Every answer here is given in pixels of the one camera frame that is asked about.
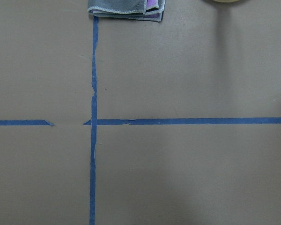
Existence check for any grey folded cloth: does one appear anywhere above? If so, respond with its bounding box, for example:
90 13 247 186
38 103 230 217
88 0 165 22

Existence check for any wooden mug tree stand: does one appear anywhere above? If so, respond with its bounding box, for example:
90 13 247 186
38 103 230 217
213 0 239 3

